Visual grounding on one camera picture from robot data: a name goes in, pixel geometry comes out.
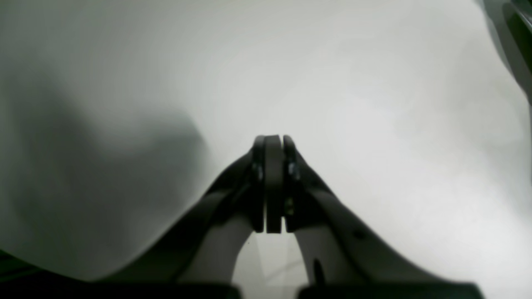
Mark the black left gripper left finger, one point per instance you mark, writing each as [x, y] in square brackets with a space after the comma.
[195, 259]

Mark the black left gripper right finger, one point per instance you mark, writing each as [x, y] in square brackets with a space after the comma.
[343, 257]

